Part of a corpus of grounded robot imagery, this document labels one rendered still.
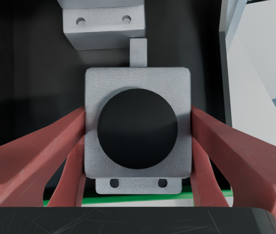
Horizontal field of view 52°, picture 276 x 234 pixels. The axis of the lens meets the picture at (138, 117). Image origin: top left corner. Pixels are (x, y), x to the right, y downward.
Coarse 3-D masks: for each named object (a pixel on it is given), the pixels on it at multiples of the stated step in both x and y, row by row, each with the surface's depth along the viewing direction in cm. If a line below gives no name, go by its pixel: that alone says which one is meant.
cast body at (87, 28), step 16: (64, 0) 14; (80, 0) 14; (96, 0) 14; (112, 0) 14; (128, 0) 14; (144, 0) 14; (64, 16) 15; (80, 16) 15; (96, 16) 15; (112, 16) 15; (128, 16) 15; (144, 16) 15; (64, 32) 15; (80, 32) 15; (96, 32) 15; (112, 32) 15; (128, 32) 15; (144, 32) 15; (80, 48) 17; (96, 48) 17; (112, 48) 17
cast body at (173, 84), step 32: (96, 96) 11; (128, 96) 10; (160, 96) 10; (96, 128) 11; (128, 128) 10; (160, 128) 10; (96, 160) 11; (128, 160) 10; (160, 160) 10; (128, 192) 14; (160, 192) 14
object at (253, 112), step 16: (240, 48) 66; (240, 64) 63; (240, 80) 61; (256, 80) 61; (240, 96) 59; (256, 96) 59; (240, 112) 57; (256, 112) 57; (272, 112) 57; (240, 128) 56; (256, 128) 55; (272, 128) 55
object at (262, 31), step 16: (256, 0) 82; (272, 0) 82; (256, 16) 86; (272, 16) 88; (240, 32) 91; (256, 32) 93; (272, 32) 95; (256, 48) 101; (272, 48) 103; (256, 64) 109; (272, 64) 112; (272, 80) 123; (272, 96) 137
